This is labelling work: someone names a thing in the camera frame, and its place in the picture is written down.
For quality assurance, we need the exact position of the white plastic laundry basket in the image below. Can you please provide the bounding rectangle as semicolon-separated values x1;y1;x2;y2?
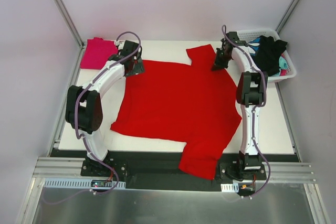
237;28;297;82

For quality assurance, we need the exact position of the red t shirt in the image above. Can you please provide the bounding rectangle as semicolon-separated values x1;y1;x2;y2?
110;45;242;180

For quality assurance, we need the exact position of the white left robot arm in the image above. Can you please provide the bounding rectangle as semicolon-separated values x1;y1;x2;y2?
65;40;144;180

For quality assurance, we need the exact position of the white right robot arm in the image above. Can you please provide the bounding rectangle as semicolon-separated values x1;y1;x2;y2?
211;32;268;181

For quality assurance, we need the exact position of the folded magenta t shirt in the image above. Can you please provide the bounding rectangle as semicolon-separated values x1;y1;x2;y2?
80;37;118;70

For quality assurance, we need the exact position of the black t shirt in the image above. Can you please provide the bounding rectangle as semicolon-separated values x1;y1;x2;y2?
253;36;288;77

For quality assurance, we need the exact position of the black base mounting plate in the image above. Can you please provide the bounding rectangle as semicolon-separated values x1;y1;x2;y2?
51;149;299;191

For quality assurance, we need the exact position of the right aluminium frame post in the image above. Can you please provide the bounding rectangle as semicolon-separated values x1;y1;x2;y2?
275;0;301;34

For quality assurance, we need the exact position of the aluminium frame post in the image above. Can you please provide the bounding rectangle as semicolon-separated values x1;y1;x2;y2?
275;0;301;34
54;0;85;49

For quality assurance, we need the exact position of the left aluminium frame post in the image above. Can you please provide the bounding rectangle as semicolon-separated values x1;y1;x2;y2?
54;0;85;49

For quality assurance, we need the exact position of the left white cable duct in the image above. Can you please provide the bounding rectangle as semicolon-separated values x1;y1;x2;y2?
44;178;126;190

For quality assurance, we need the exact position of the white cable duct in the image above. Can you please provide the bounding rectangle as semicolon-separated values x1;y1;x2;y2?
44;178;126;190
220;183;239;193

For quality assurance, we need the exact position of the aluminium rail right side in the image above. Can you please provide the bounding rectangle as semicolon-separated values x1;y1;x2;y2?
270;162;317;184

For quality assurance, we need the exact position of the aluminium rail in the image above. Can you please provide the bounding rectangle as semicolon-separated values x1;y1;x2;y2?
270;162;317;184
34;155;87;176

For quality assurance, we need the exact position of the right white cable duct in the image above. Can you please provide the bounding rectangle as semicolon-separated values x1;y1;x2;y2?
220;183;239;193

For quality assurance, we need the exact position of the aluminium rail left side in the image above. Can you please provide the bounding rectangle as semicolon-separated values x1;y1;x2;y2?
34;155;87;176

